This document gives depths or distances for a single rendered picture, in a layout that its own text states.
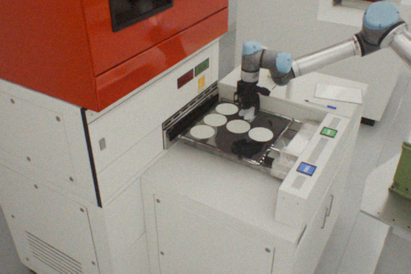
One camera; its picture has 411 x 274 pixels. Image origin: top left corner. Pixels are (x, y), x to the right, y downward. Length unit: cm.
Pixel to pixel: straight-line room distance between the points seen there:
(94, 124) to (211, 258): 70
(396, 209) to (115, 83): 105
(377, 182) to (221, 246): 64
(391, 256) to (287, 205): 61
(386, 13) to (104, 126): 103
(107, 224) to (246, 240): 50
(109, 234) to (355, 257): 144
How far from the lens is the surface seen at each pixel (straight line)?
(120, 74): 126
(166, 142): 166
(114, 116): 137
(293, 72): 167
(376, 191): 165
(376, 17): 157
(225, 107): 186
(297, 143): 170
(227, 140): 164
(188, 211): 155
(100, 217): 155
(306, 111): 182
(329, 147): 157
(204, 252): 166
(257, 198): 151
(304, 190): 136
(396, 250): 182
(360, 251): 256
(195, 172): 161
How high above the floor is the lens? 185
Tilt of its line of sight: 31 degrees down
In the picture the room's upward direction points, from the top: straight up
